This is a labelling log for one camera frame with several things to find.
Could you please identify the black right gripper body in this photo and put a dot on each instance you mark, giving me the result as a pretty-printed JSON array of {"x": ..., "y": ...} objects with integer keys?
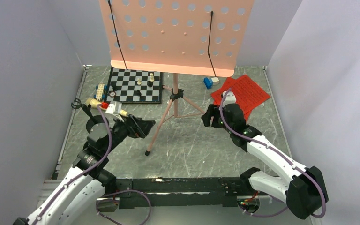
[{"x": 221, "y": 124}]

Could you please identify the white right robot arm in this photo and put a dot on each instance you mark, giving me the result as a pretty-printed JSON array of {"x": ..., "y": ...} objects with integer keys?
[{"x": 301, "y": 188}]

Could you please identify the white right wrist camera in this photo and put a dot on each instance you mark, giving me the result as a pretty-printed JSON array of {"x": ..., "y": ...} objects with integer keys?
[{"x": 230, "y": 98}]

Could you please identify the black white chessboard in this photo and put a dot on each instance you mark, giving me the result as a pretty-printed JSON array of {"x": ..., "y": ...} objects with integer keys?
[{"x": 126, "y": 81}]

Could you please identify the blue toy block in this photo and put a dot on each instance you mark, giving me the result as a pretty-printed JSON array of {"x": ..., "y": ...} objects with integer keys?
[{"x": 209, "y": 82}]

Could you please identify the black microphone stand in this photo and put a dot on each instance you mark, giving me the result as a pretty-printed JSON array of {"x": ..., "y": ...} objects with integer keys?
[{"x": 93, "y": 119}]

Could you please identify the pink music stand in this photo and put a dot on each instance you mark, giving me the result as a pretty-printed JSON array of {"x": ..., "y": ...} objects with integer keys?
[{"x": 196, "y": 37}]

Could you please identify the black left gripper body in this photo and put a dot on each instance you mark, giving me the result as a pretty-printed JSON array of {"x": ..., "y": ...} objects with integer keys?
[{"x": 120, "y": 131}]

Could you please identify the white blue toy brick car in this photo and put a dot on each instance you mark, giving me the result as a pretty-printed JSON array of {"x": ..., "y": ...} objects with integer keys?
[{"x": 101, "y": 92}]

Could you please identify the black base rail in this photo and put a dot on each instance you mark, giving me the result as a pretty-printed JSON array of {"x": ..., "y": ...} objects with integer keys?
[{"x": 160, "y": 192}]

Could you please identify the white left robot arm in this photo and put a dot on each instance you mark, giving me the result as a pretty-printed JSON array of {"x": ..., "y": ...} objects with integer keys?
[{"x": 87, "y": 180}]

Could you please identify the gold microphone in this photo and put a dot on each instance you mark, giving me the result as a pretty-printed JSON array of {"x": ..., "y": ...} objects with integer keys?
[{"x": 96, "y": 104}]

